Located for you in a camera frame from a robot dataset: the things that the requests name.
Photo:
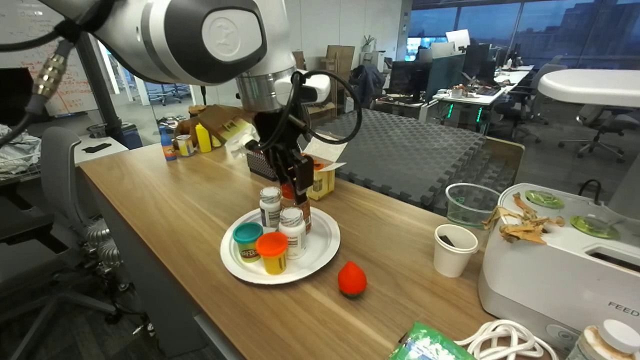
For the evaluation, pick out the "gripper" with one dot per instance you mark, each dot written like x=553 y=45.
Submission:
x=274 y=131

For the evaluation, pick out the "brown bottle with orange cap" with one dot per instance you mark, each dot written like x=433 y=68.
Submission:
x=305 y=216

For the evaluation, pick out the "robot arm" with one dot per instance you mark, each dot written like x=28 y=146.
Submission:
x=165 y=35

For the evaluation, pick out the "yellow carton box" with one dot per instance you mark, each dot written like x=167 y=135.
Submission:
x=322 y=182

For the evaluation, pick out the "black mesh basket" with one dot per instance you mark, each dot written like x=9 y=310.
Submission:
x=260 y=167

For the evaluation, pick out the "white paper sheet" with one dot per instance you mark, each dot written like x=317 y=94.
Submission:
x=325 y=150

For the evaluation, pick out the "white bottle with white cap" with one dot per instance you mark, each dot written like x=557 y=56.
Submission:
x=293 y=235
x=270 y=207

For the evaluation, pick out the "white plastic bag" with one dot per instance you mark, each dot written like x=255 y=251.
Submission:
x=240 y=140

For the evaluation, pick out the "white paper plate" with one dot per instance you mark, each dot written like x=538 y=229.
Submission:
x=320 y=245

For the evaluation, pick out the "dough tub with teal lid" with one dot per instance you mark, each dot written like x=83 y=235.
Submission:
x=247 y=242

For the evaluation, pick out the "yellow tub with orange lid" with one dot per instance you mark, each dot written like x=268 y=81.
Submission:
x=273 y=255

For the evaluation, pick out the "yellow squeeze bottle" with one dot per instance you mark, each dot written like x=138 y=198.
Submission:
x=203 y=140

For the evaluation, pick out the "small tin can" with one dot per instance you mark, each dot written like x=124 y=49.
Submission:
x=185 y=146

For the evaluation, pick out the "stack of grey foam mats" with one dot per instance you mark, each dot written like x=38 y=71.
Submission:
x=405 y=155

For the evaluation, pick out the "dark jacket on chair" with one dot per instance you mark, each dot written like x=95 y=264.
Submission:
x=366 y=85

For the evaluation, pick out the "red toy strawberry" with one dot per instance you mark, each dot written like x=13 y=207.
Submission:
x=352 y=280

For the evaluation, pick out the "stack of cardboard boxes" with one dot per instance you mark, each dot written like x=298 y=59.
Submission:
x=339 y=60

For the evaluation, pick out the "blue bottle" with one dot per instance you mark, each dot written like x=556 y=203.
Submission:
x=167 y=145

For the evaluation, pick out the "potted plant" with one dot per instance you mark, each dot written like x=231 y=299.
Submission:
x=369 y=44

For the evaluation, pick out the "clear plastic cup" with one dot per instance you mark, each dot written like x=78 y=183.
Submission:
x=470 y=205

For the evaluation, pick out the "white paper cup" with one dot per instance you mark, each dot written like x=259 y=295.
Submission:
x=452 y=257

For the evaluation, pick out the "white side table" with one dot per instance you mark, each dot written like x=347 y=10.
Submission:
x=100 y=155

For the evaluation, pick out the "row of desks with monitors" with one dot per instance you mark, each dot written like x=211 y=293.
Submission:
x=460 y=70

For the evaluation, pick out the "flat black object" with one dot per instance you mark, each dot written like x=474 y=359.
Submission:
x=96 y=147

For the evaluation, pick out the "black pole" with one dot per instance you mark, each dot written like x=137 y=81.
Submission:
x=100 y=95

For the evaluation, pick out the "green packet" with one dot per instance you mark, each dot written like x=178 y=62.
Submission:
x=425 y=347

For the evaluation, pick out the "dried brown leaves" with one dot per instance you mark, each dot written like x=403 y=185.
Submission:
x=522 y=230

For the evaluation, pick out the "grey office chair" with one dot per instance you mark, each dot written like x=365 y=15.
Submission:
x=55 y=200

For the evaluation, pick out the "crumpled silver bag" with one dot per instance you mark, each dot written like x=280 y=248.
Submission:
x=17 y=150

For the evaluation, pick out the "white indoor garden appliance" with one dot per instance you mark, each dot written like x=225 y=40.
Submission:
x=550 y=280

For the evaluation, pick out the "row of windows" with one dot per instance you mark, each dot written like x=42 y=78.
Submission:
x=550 y=30

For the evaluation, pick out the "whiteboard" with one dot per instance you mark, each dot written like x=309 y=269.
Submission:
x=30 y=30

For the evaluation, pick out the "jar with white lid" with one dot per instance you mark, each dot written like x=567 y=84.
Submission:
x=605 y=342

